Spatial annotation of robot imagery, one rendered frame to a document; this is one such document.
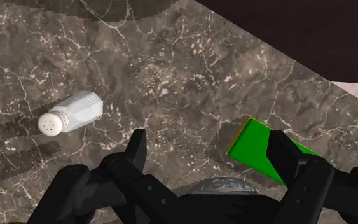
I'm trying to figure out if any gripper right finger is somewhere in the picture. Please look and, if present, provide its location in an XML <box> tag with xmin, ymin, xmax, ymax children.
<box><xmin>266</xmin><ymin>129</ymin><xmax>358</xmax><ymax>224</ymax></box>

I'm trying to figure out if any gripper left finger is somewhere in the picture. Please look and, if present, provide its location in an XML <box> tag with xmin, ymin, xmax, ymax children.
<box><xmin>26</xmin><ymin>129</ymin><xmax>179</xmax><ymax>224</ymax></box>

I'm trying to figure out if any green flat block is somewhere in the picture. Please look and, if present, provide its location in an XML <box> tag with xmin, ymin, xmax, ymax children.
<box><xmin>226</xmin><ymin>116</ymin><xmax>320</xmax><ymax>186</ymax></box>

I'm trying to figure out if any white salt shaker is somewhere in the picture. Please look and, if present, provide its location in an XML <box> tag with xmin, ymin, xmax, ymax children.
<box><xmin>37</xmin><ymin>90</ymin><xmax>104</xmax><ymax>137</ymax></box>

